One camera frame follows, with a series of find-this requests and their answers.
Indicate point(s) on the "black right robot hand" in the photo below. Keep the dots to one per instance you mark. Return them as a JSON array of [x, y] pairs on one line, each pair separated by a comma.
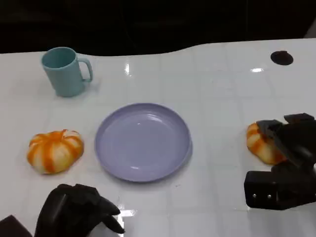
[[293, 140]]

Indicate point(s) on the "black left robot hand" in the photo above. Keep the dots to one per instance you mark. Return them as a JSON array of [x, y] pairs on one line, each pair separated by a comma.
[[71, 209]]

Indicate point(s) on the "orange and white bread roll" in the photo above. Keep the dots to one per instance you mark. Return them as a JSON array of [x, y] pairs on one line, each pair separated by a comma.
[[259, 145], [55, 151]]

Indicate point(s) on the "black table grommet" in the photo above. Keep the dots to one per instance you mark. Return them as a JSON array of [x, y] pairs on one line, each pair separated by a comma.
[[281, 57]]

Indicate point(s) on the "lilac plate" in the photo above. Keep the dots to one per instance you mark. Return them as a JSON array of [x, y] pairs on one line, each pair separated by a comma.
[[142, 143]]

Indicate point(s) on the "pale green mug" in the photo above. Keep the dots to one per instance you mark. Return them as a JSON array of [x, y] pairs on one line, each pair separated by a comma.
[[64, 75]]

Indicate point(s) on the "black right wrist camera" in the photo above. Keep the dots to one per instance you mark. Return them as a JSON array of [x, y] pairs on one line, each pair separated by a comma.
[[263, 190]]

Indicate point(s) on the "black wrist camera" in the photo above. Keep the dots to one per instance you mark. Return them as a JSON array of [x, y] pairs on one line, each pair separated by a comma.
[[263, 190], [12, 227]]

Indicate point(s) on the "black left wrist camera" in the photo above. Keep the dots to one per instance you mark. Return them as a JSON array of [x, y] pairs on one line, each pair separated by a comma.
[[12, 227]]

